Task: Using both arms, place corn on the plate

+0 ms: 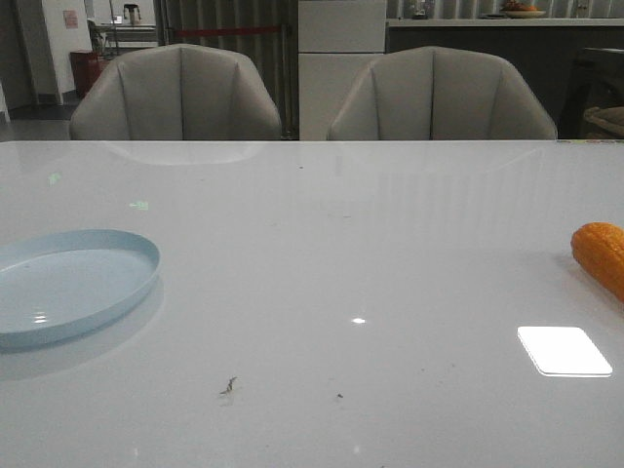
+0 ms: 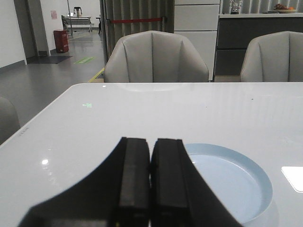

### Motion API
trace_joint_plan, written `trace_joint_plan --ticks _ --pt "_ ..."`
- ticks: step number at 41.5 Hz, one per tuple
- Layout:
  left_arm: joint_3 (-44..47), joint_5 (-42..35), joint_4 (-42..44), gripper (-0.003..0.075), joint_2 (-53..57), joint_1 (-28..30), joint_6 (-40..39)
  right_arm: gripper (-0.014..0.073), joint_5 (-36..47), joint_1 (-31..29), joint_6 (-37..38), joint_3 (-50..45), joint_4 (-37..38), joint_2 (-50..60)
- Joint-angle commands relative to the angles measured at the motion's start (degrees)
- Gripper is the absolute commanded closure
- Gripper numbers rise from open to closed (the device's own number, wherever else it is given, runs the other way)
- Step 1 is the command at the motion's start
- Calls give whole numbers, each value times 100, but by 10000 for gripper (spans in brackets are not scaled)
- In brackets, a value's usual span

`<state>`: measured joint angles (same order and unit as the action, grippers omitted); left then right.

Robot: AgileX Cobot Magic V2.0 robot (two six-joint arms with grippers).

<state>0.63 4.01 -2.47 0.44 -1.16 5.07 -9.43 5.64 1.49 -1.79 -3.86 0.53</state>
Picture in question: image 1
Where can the dark grey counter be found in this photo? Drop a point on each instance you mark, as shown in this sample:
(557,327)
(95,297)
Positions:
(543,50)

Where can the red waste bin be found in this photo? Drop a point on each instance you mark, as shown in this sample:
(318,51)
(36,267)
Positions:
(86,68)

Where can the pink wall notice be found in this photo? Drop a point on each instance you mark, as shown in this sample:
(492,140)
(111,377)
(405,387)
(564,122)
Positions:
(70,19)

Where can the red barrier belt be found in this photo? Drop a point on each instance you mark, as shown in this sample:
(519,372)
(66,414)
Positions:
(238,31)

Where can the left grey upholstered chair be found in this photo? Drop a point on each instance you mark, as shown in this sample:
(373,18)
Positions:
(177,92)

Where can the orange corn cob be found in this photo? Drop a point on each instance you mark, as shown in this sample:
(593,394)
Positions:
(598,248)

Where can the grey upholstered chair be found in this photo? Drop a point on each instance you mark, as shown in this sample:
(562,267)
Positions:
(437,93)
(177,92)

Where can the fruit bowl on counter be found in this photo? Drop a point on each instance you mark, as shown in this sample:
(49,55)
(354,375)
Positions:
(519,10)

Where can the dark side chair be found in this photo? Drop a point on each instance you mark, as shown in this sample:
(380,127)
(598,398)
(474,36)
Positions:
(594,98)

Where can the white drawer cabinet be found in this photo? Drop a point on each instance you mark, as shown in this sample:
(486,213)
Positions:
(335,40)

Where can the background metal table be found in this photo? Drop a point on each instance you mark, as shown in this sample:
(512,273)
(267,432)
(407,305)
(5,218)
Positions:
(125,24)

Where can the light blue round plate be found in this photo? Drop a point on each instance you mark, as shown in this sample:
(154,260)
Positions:
(63,285)

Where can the right grey upholstered chair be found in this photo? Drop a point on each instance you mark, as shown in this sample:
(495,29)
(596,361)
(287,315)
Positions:
(437,93)

